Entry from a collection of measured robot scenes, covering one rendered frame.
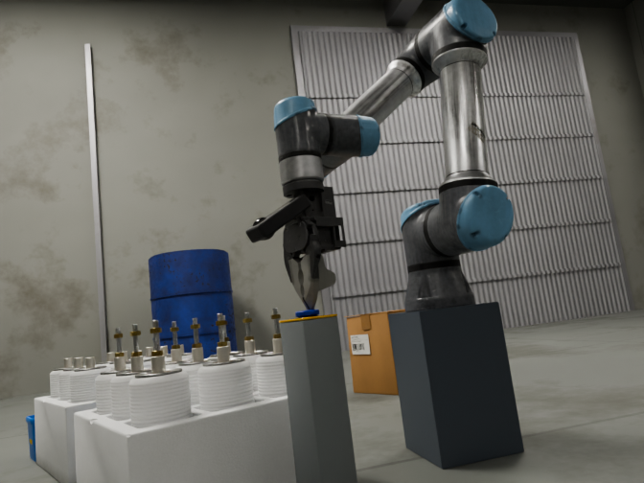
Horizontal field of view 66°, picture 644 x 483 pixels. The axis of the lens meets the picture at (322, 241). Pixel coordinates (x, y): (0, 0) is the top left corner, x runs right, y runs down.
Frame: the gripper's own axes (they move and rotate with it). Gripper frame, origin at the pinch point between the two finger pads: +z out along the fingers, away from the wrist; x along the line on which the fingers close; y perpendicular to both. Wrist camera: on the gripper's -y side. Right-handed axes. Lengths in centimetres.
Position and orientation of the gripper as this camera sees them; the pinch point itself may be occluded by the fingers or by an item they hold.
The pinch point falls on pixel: (306, 302)
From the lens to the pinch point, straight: 82.7
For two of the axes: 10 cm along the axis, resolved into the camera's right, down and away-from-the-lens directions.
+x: -5.9, 1.9, 7.9
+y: 8.0, -0.1, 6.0
